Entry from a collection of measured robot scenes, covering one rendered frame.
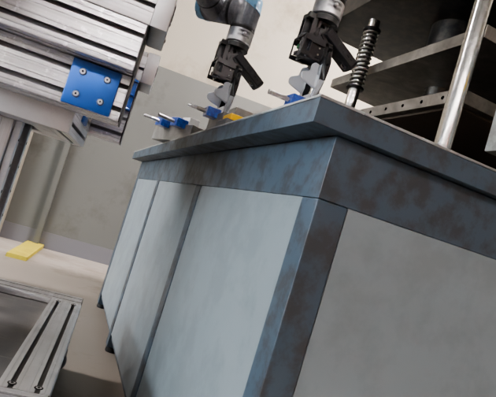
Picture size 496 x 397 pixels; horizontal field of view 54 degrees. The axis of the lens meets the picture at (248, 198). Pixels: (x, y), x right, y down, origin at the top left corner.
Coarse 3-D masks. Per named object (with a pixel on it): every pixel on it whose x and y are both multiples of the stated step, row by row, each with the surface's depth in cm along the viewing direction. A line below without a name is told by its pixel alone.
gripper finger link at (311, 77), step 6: (312, 66) 117; (318, 66) 118; (306, 72) 116; (312, 72) 117; (318, 72) 118; (306, 78) 116; (312, 78) 117; (318, 78) 117; (312, 84) 116; (318, 84) 116; (318, 90) 117
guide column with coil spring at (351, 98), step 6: (372, 18) 238; (372, 24) 237; (378, 24) 238; (366, 36) 238; (366, 42) 237; (372, 42) 237; (360, 54) 238; (366, 54) 237; (360, 66) 236; (354, 78) 236; (360, 84) 236; (348, 90) 238; (354, 90) 236; (348, 96) 236; (354, 96) 235; (348, 102) 236; (354, 102) 236
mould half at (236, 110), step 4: (236, 108) 125; (240, 108) 125; (228, 112) 130; (232, 112) 127; (236, 112) 125; (240, 112) 125; (244, 112) 126; (248, 112) 126; (220, 116) 137; (240, 116) 125; (244, 116) 126; (212, 120) 145; (216, 120) 140; (208, 124) 148; (212, 124) 143
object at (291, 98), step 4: (268, 92) 116; (272, 92) 117; (276, 92) 117; (276, 96) 117; (280, 96) 117; (284, 96) 118; (288, 96) 119; (292, 96) 117; (296, 96) 117; (300, 96) 117; (304, 96) 121; (308, 96) 118; (284, 100) 118; (288, 100) 118; (292, 100) 117; (296, 100) 117; (284, 104) 120
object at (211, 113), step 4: (188, 104) 139; (196, 108) 140; (200, 108) 140; (204, 108) 141; (208, 108) 140; (212, 108) 140; (216, 108) 141; (220, 108) 143; (204, 112) 141; (208, 112) 140; (212, 112) 140; (216, 112) 140; (220, 112) 141; (204, 116) 143; (208, 116) 141; (212, 116) 140; (216, 116) 141
